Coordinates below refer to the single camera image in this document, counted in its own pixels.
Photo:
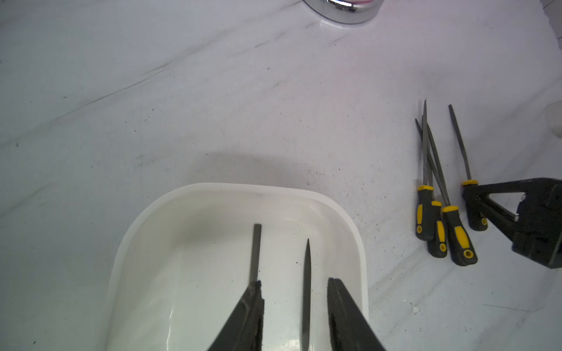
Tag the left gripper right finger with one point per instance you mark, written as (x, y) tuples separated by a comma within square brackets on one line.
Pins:
[(349, 330)]

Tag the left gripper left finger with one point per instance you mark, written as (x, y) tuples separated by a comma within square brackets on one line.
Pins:
[(244, 328)]

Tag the white plastic storage tray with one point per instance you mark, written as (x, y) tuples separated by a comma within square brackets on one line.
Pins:
[(184, 263)]

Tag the file tool yellow black handle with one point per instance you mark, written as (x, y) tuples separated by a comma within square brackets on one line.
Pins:
[(306, 300)]

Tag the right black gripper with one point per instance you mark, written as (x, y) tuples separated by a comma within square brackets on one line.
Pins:
[(534, 228)]

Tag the chrome glass holder stand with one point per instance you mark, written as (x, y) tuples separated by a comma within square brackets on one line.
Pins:
[(346, 11)]

